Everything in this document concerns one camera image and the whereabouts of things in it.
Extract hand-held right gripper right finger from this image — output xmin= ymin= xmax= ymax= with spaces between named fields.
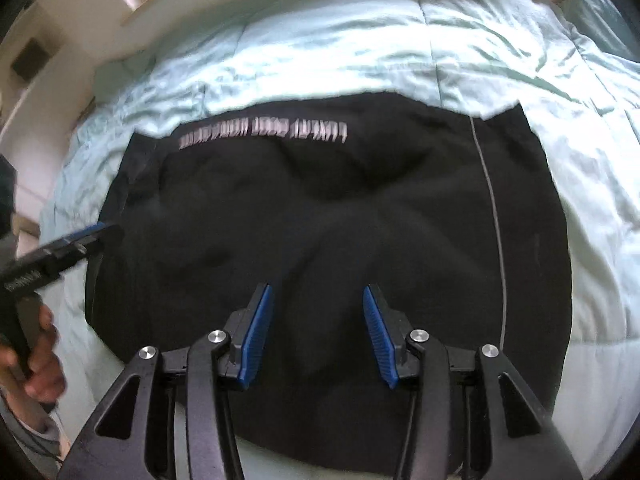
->
xmin=362 ymin=284 xmax=583 ymax=480

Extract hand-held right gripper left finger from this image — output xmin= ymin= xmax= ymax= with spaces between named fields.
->
xmin=57 ymin=282 xmax=275 ymax=480

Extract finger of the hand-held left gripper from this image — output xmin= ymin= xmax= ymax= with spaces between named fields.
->
xmin=80 ymin=221 xmax=124 ymax=262

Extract black jacket with grey piping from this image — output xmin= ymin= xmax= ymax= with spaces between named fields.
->
xmin=84 ymin=91 xmax=573 ymax=476

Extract person's left hand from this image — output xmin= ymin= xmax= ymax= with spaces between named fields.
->
xmin=0 ymin=305 xmax=68 ymax=405

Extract dark square wall panel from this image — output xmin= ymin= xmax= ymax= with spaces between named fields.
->
xmin=10 ymin=37 xmax=52 ymax=82

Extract pale green bedspread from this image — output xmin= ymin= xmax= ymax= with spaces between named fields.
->
xmin=37 ymin=0 xmax=640 ymax=480

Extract person's left forearm grey sleeve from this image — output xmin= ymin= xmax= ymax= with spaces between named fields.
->
xmin=0 ymin=390 xmax=63 ymax=478

